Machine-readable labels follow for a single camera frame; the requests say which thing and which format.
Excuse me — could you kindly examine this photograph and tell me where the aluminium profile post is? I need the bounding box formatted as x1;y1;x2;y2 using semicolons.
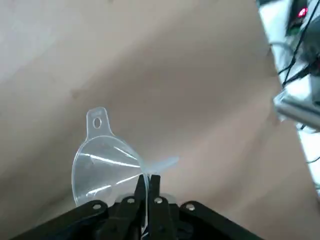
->
272;91;320;132

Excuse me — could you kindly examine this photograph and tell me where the black cable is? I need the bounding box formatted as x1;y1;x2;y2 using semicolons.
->
277;0;320;87

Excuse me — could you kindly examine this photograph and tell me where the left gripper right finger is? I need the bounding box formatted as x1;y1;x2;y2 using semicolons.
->
149;174;266;240

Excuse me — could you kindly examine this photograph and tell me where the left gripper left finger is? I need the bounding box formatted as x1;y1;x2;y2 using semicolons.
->
9;174;148;240

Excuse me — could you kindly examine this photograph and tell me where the clear funnel with tab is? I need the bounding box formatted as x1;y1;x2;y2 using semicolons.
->
71;106;181;208

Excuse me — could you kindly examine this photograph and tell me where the black device with red light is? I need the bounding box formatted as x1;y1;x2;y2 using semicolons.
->
286;0;312;30

